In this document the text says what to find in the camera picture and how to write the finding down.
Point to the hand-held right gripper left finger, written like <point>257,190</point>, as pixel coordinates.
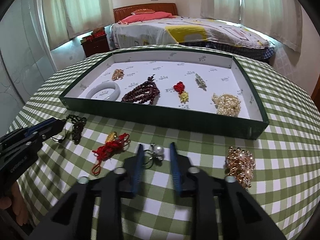
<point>137,175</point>

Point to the dark wooden nightstand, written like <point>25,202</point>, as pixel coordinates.
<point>96,47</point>

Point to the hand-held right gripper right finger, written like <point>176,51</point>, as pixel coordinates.
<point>175,172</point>

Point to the brown wooden door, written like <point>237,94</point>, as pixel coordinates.
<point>316,90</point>

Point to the blue plaid bed sheet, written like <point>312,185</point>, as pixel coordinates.
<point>262,52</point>

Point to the white jade bangle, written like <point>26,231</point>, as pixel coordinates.
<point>91,93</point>

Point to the person's left hand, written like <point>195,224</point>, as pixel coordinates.
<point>20,202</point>

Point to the pink pillow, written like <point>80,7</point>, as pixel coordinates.
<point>145,17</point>

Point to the silver brooch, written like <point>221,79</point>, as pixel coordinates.
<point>200,81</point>

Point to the dark red flat box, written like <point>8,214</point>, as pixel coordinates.
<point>87,39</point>

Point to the red knot gold charm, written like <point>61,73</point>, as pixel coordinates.
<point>180,87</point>

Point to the bed with patterned cover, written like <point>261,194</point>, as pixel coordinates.
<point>225,33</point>

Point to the red embroidered cushion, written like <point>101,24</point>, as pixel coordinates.
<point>142,11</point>

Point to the brown plush toy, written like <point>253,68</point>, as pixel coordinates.
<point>98,29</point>

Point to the frosted glass sliding wardrobe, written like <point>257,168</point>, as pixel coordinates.
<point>22,55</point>

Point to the wooden bed headboard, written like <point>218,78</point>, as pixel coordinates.
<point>162,7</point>

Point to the green checked tablecloth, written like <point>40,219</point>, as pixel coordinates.
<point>287,142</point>

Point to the dark green shallow box tray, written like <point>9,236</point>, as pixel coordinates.
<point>150,67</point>

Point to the white curtain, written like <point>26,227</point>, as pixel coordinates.
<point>53,12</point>
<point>87,5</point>
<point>270,12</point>
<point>220,0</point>

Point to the gold pearl brooch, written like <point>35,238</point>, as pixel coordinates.
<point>240,165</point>

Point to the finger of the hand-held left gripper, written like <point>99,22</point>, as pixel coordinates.
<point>40,128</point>
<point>47,135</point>

